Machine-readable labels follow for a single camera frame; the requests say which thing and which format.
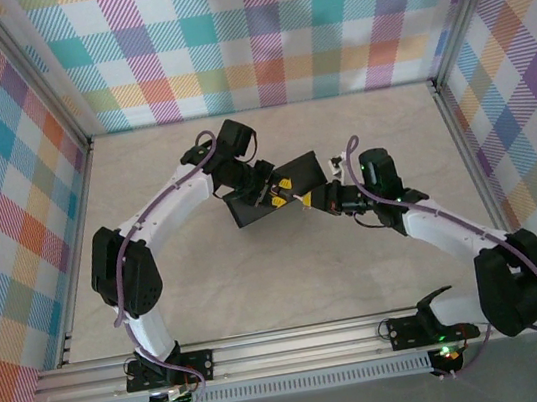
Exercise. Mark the black box with painted lid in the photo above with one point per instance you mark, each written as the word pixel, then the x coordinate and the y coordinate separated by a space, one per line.
pixel 305 172

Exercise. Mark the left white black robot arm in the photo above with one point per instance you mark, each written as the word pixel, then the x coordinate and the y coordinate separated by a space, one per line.
pixel 126 278

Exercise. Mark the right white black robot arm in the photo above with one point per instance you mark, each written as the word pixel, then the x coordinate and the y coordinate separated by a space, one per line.
pixel 514 285

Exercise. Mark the aluminium side rail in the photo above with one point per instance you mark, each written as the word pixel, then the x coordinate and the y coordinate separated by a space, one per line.
pixel 476 170
pixel 72 260

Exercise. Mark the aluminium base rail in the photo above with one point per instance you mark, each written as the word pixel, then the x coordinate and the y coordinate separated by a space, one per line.
pixel 295 348

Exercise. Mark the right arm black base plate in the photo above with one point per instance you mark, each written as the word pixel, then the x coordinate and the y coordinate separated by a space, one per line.
pixel 407 332

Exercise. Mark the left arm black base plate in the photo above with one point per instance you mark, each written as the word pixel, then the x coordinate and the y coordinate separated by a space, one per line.
pixel 197 366

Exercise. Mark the aluminium frame post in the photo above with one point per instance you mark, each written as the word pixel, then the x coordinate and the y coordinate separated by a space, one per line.
pixel 35 79
pixel 466 4

